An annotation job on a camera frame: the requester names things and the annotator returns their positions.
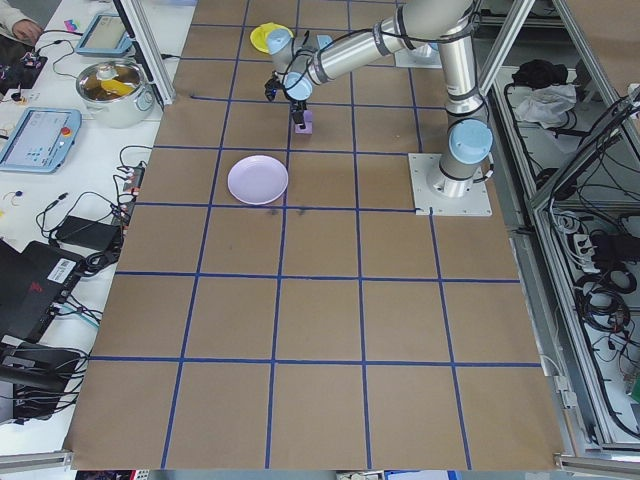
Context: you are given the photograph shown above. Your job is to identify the bystander beige sleeve forearm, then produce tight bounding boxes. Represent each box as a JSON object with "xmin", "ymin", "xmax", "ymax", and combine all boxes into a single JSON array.
[{"xmin": 0, "ymin": 0, "xmax": 32, "ymax": 25}]

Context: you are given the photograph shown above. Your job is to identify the bystander hand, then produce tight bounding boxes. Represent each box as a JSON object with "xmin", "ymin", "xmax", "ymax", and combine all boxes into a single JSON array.
[{"xmin": 12, "ymin": 18, "xmax": 45, "ymax": 42}]

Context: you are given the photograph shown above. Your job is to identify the yellow plastic plate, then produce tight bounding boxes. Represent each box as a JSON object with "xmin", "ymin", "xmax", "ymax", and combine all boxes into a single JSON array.
[{"xmin": 249, "ymin": 22, "xmax": 281, "ymax": 54}]

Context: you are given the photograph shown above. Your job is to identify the purple plastic plate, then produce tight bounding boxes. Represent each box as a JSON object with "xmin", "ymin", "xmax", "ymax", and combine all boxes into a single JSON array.
[{"xmin": 227, "ymin": 154, "xmax": 291, "ymax": 207}]

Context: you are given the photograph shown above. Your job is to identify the grey cooking pot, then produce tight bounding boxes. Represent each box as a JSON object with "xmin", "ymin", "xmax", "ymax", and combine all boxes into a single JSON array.
[{"xmin": 75, "ymin": 58, "xmax": 156, "ymax": 130}]

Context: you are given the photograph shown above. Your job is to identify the yellow object inside pot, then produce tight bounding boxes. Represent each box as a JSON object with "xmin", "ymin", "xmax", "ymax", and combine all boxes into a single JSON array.
[{"xmin": 99, "ymin": 78, "xmax": 134, "ymax": 97}]

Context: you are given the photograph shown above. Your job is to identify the glass pot lid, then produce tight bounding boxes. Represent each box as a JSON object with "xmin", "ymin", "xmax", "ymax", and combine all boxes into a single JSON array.
[{"xmin": 75, "ymin": 58, "xmax": 146, "ymax": 104}]

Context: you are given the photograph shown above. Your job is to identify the black connector strip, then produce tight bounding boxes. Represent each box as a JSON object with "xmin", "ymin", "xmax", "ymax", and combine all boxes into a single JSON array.
[{"xmin": 112, "ymin": 162, "xmax": 148, "ymax": 232}]

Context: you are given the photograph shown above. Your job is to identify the light blue teach pendant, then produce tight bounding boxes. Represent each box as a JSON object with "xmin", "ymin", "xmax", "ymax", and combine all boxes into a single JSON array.
[
  {"xmin": 0, "ymin": 107, "xmax": 84, "ymax": 175},
  {"xmin": 74, "ymin": 13, "xmax": 135, "ymax": 57}
]

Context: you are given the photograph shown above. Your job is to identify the large black power brick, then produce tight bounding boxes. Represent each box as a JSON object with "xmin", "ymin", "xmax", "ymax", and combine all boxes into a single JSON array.
[{"xmin": 52, "ymin": 214, "xmax": 122, "ymax": 251}]

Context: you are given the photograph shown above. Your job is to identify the black crumpled cloth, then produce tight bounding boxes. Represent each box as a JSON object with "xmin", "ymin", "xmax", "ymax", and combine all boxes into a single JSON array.
[{"xmin": 512, "ymin": 58, "xmax": 570, "ymax": 91}]

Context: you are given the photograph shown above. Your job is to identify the white crumpled cloth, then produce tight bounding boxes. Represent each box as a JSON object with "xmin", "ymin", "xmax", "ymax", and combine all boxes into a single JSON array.
[{"xmin": 514, "ymin": 82, "xmax": 580, "ymax": 132}]

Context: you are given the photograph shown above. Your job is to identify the black board with red parts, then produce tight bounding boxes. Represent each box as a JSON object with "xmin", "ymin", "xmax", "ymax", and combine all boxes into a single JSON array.
[{"xmin": 18, "ymin": 51, "xmax": 50, "ymax": 72}]

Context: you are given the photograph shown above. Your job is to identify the white power strip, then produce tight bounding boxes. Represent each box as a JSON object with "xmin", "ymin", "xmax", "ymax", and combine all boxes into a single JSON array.
[{"xmin": 554, "ymin": 214, "xmax": 601, "ymax": 275}]

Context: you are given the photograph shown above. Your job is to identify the black computer with red logo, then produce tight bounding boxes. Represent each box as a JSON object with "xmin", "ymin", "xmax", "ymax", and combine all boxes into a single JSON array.
[{"xmin": 0, "ymin": 238, "xmax": 87, "ymax": 346}]

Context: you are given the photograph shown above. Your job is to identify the aluminium extrusion bar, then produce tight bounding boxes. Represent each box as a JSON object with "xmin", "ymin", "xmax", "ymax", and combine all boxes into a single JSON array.
[
  {"xmin": 552, "ymin": 451, "xmax": 640, "ymax": 475},
  {"xmin": 0, "ymin": 448, "xmax": 76, "ymax": 471}
]

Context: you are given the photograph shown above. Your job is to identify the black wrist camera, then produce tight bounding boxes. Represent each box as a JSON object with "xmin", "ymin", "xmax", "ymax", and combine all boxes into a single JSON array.
[{"xmin": 263, "ymin": 72, "xmax": 282, "ymax": 105}]

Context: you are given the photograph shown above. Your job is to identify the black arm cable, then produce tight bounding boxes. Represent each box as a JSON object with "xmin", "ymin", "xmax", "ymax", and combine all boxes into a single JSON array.
[{"xmin": 287, "ymin": 27, "xmax": 484, "ymax": 76}]

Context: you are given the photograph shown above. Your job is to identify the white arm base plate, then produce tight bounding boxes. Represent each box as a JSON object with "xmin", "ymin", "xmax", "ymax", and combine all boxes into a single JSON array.
[
  {"xmin": 393, "ymin": 47, "xmax": 444, "ymax": 70},
  {"xmin": 407, "ymin": 152, "xmax": 495, "ymax": 219}
]

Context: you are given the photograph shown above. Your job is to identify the aluminium extrusion post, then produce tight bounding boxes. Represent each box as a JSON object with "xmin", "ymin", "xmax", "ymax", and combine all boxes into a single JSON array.
[
  {"xmin": 478, "ymin": 0, "xmax": 539, "ymax": 96},
  {"xmin": 110, "ymin": 0, "xmax": 176, "ymax": 106}
]

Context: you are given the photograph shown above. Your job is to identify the V-shaped metal bar frame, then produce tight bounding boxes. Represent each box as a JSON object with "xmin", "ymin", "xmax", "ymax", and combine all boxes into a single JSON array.
[{"xmin": 489, "ymin": 0, "xmax": 640, "ymax": 459}]

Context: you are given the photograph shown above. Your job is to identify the black adapter in frame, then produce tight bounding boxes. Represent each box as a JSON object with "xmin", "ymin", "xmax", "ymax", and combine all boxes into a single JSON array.
[{"xmin": 591, "ymin": 231, "xmax": 632, "ymax": 265}]

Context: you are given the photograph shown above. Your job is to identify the black cable bundle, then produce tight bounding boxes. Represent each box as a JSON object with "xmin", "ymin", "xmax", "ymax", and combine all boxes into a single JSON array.
[
  {"xmin": 574, "ymin": 294, "xmax": 634, "ymax": 334},
  {"xmin": 574, "ymin": 267, "xmax": 636, "ymax": 301}
]

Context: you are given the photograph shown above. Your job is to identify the black device with cables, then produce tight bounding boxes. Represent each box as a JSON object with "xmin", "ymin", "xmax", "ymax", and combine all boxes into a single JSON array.
[{"xmin": 0, "ymin": 342, "xmax": 90, "ymax": 426}]

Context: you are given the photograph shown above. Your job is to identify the grey metal bracket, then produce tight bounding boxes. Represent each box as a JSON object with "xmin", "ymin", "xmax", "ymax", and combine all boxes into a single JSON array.
[{"xmin": 552, "ymin": 374, "xmax": 577, "ymax": 410}]

